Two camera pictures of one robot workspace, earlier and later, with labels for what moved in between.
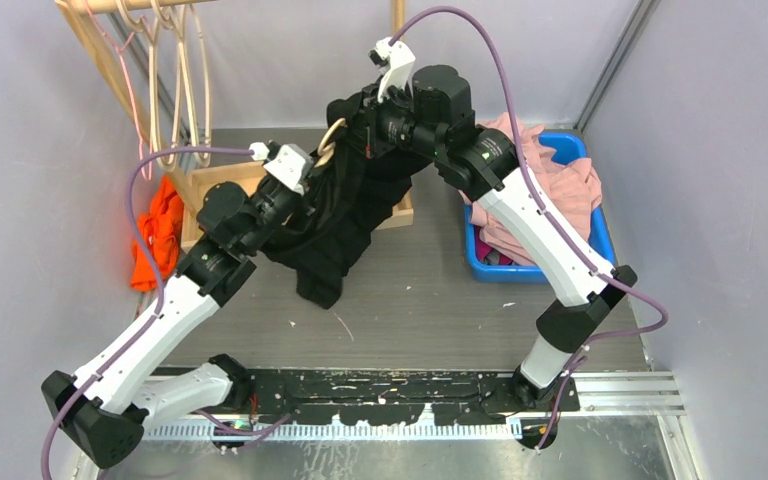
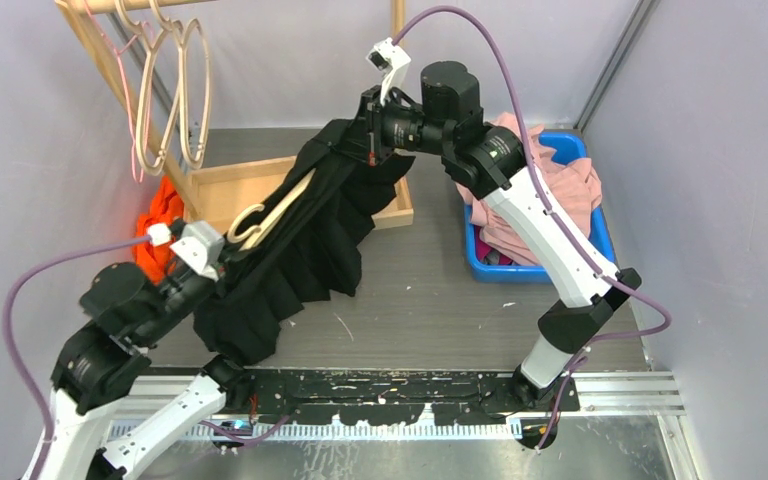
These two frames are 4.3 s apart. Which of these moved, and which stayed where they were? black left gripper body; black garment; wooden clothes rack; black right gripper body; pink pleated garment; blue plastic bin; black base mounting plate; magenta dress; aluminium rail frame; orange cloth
Moved: black garment; black left gripper body
Stayed: black base mounting plate; blue plastic bin; wooden clothes rack; orange cloth; aluminium rail frame; black right gripper body; magenta dress; pink pleated garment
